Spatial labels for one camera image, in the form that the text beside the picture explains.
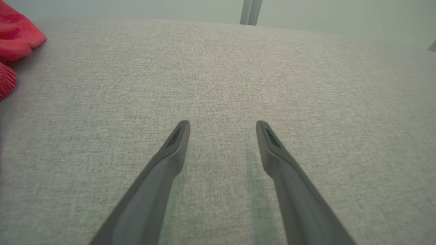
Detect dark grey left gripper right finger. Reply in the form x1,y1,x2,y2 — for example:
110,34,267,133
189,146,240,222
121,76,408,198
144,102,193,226
256,120,356,245

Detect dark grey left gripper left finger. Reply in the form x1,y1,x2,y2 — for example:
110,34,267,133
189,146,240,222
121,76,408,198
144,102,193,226
89,120,190,245

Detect red shorts with white trim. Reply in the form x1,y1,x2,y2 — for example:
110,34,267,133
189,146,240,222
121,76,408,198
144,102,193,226
0,0,47,102

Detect grey fabric sofa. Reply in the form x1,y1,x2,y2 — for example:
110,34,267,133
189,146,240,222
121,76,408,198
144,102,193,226
0,19,436,245

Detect grey metal post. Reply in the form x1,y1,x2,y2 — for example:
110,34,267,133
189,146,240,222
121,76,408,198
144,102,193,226
239,0,263,26

